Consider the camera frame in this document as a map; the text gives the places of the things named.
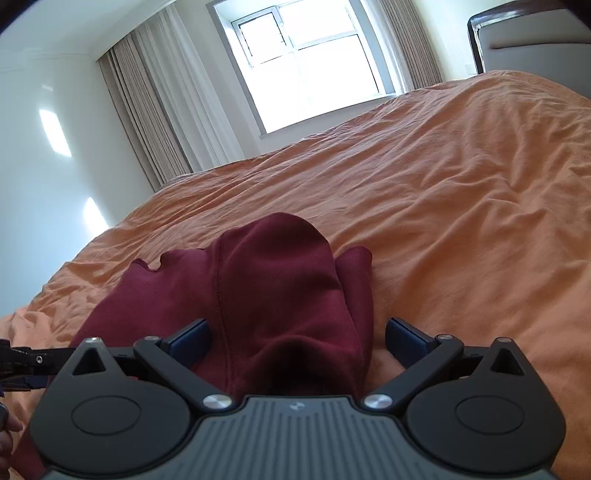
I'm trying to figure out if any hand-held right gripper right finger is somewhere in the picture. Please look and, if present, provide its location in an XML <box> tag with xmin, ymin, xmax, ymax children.
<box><xmin>362</xmin><ymin>318</ymin><xmax>529</xmax><ymax>414</ymax></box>

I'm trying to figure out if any narrow beige curtain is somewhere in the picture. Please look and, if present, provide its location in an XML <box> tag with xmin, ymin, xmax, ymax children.
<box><xmin>383</xmin><ymin>0</ymin><xmax>444</xmax><ymax>93</ymax></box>

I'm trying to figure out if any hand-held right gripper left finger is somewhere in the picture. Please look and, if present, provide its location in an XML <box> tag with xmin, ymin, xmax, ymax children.
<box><xmin>69</xmin><ymin>318</ymin><xmax>234</xmax><ymax>414</ymax></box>

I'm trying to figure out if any orange bed blanket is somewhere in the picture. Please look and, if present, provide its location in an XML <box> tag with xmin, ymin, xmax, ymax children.
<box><xmin>0</xmin><ymin>69</ymin><xmax>591</xmax><ymax>480</ymax></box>

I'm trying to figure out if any long beige curtain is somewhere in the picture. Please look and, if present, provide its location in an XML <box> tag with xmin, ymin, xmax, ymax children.
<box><xmin>97</xmin><ymin>4</ymin><xmax>245</xmax><ymax>192</ymax></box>

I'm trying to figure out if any white framed window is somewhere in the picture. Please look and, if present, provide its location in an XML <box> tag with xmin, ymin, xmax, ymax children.
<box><xmin>208</xmin><ymin>0</ymin><xmax>416</xmax><ymax>137</ymax></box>

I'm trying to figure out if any dark red garment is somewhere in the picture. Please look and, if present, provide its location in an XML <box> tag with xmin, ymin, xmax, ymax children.
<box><xmin>18</xmin><ymin>212</ymin><xmax>375</xmax><ymax>478</ymax></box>

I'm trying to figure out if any dark wood padded headboard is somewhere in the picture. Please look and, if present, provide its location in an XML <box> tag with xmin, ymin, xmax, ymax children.
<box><xmin>467</xmin><ymin>0</ymin><xmax>591</xmax><ymax>75</ymax></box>

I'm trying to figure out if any person's left hand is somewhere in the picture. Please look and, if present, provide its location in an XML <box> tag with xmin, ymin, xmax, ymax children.
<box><xmin>0</xmin><ymin>401</ymin><xmax>24</xmax><ymax>467</ymax></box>

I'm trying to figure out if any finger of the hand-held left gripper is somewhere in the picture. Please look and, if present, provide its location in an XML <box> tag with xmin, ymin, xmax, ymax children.
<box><xmin>9</xmin><ymin>347</ymin><xmax>75</xmax><ymax>367</ymax></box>
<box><xmin>0</xmin><ymin>375</ymin><xmax>52</xmax><ymax>394</ymax></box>

